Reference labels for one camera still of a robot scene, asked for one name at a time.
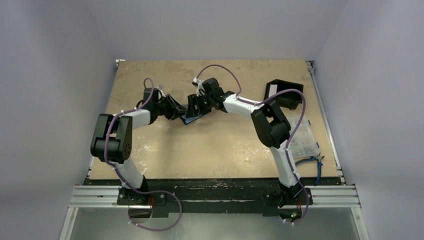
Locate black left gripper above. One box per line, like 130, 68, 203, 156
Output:
154, 94, 187, 120

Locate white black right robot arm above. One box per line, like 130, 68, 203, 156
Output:
188, 78, 304, 204

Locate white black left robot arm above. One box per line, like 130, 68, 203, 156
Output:
90, 87, 187, 205

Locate white label card in bin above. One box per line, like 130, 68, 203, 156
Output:
268, 84, 278, 99

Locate black plastic bin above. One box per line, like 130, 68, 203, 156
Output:
263, 79, 304, 110

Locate clear plastic screw box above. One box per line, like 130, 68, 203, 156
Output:
287, 115, 321, 159

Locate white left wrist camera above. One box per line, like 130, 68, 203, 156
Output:
157, 85, 166, 98

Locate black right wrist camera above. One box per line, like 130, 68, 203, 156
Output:
192, 77, 224, 97

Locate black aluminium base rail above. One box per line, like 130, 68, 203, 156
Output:
69, 178, 360, 219

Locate blue handled pliers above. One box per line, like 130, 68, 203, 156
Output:
294, 155, 326, 187

